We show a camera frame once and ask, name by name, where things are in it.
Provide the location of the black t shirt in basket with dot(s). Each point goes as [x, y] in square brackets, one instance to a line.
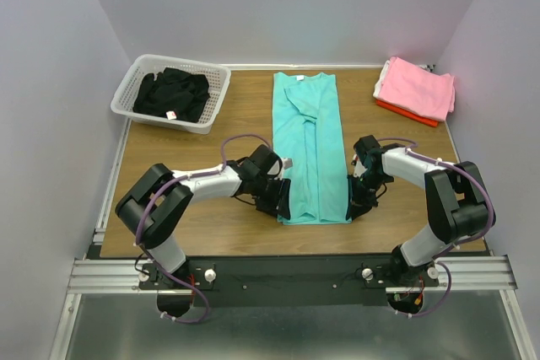
[172, 91]

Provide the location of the white plastic laundry basket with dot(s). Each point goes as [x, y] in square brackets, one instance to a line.
[218, 77]

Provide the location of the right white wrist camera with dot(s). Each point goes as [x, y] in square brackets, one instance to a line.
[359, 169]

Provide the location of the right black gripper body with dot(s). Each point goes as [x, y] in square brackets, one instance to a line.
[371, 183]

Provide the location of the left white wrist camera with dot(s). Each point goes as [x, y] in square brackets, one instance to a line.
[286, 163]

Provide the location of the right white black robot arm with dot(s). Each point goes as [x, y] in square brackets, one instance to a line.
[458, 206]

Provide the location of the folded pink t shirt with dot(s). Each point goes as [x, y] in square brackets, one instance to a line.
[415, 90]

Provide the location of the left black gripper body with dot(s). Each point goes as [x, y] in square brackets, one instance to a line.
[267, 193]

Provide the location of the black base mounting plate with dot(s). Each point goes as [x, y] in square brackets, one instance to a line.
[288, 280]

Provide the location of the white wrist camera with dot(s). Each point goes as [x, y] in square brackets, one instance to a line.
[359, 169]
[286, 163]

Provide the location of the teal t shirt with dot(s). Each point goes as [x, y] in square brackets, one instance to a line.
[307, 129]

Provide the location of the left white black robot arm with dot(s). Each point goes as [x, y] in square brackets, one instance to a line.
[155, 204]

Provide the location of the folded orange t shirt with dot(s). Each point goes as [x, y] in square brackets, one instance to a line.
[406, 113]

